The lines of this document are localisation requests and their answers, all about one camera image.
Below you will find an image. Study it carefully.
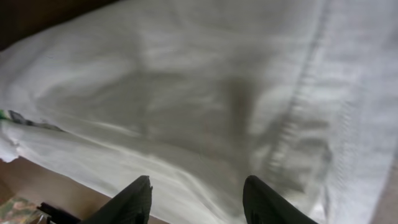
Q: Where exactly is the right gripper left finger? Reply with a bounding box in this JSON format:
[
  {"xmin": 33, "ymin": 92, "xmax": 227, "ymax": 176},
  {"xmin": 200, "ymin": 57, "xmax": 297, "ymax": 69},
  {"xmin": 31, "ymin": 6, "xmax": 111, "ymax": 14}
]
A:
[{"xmin": 80, "ymin": 175, "xmax": 152, "ymax": 224}]

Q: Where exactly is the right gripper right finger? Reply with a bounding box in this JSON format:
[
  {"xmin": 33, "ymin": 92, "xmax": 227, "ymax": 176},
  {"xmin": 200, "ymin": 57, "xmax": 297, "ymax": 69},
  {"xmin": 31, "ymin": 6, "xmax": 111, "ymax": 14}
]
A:
[{"xmin": 243, "ymin": 175, "xmax": 317, "ymax": 224}]

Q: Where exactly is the white robot print t-shirt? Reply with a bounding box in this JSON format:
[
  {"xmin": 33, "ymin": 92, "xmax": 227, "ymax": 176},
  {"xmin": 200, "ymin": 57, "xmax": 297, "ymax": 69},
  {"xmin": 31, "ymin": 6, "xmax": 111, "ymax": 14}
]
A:
[{"xmin": 1, "ymin": 0, "xmax": 397, "ymax": 223}]

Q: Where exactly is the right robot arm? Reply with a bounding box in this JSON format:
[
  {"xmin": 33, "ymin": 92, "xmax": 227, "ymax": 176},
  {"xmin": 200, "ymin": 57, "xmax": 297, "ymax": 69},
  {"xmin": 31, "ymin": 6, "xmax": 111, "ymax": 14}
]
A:
[{"xmin": 37, "ymin": 175, "xmax": 316, "ymax": 224}]

